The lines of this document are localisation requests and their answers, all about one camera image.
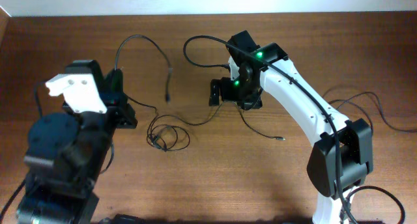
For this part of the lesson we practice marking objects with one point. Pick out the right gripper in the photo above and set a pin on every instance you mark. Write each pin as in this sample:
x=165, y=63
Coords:
x=252, y=101

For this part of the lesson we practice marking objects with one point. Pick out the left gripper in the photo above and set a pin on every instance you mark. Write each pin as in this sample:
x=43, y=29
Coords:
x=115, y=101

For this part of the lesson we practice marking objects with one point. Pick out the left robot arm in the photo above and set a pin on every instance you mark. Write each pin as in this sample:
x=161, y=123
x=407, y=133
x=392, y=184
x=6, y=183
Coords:
x=67, y=150

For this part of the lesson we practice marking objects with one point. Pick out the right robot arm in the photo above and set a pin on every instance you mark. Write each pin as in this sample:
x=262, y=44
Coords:
x=342, y=151

